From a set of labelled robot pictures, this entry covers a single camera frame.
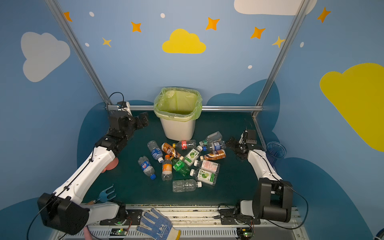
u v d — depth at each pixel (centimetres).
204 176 85
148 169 87
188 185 79
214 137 104
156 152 93
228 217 73
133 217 75
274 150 80
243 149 65
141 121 70
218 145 97
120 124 55
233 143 80
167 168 86
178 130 97
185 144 96
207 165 89
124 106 66
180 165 90
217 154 93
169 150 95
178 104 104
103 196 80
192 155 93
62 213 38
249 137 70
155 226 72
